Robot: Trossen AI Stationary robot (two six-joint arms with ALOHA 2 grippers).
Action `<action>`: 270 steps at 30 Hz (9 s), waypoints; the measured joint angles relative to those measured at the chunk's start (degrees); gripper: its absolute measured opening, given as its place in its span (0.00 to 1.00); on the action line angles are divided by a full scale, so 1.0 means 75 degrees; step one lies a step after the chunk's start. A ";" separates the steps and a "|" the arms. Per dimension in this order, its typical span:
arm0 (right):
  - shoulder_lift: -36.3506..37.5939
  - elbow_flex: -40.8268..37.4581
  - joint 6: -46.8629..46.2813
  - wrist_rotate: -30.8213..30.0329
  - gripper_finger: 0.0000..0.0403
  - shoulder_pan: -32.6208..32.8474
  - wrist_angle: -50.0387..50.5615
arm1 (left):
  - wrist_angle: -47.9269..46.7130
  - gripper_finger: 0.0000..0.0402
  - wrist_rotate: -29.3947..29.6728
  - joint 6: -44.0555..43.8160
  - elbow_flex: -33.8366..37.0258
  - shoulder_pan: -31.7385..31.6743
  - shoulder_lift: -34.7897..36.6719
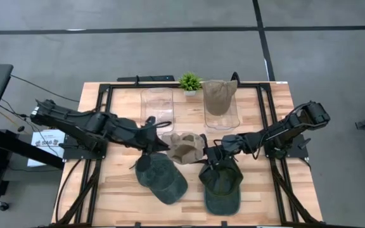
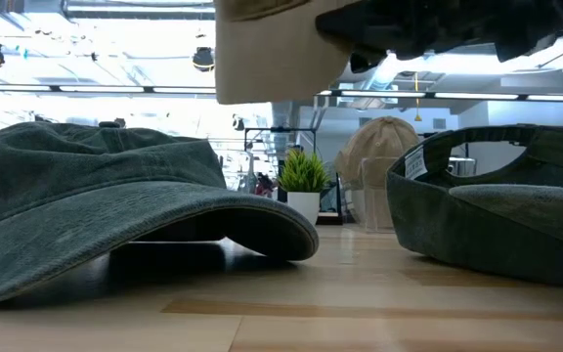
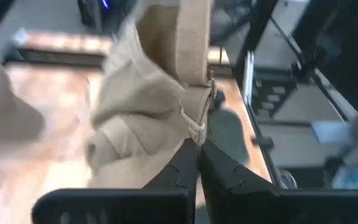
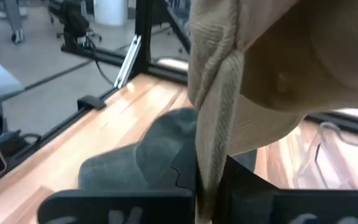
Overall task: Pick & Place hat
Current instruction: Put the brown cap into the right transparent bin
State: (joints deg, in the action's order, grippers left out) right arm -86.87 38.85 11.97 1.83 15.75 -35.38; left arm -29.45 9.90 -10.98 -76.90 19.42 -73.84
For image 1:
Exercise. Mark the black power strip bar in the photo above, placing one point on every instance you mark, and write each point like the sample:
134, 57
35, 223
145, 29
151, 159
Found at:
151, 78

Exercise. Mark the small green potted plant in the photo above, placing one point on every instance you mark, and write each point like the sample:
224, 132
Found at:
189, 82

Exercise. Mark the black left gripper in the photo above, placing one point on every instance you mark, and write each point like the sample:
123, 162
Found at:
144, 139

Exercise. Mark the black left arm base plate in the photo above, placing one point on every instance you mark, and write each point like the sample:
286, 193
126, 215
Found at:
74, 155

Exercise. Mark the teal green baseball cap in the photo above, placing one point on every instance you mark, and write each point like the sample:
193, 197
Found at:
163, 180

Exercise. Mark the white printed paper sheet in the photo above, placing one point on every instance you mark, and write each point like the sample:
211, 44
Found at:
46, 149

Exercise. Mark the black desk caster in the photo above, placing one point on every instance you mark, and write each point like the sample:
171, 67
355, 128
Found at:
3, 206

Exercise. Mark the black desk base frame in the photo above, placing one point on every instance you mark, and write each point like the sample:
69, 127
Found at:
11, 145

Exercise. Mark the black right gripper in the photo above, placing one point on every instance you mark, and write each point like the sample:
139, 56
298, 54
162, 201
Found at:
222, 149

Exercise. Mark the black arched hook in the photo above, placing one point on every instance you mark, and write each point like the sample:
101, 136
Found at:
235, 77

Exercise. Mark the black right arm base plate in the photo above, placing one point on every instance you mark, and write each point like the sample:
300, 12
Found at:
299, 153

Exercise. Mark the clear plastic bin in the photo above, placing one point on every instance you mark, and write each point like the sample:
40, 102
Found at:
157, 104
230, 122

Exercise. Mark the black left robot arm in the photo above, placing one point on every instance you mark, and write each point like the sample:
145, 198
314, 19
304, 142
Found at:
74, 123

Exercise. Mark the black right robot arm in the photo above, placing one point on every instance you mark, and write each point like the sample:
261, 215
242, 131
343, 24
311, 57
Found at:
296, 122

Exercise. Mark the olive green baseball cap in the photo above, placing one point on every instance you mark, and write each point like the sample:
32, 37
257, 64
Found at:
222, 196

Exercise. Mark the black frame clamp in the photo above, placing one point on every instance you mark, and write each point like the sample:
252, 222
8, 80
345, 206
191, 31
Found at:
224, 225
137, 80
137, 225

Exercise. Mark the tan baseball cap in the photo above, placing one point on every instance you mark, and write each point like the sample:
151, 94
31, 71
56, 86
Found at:
182, 149
217, 98

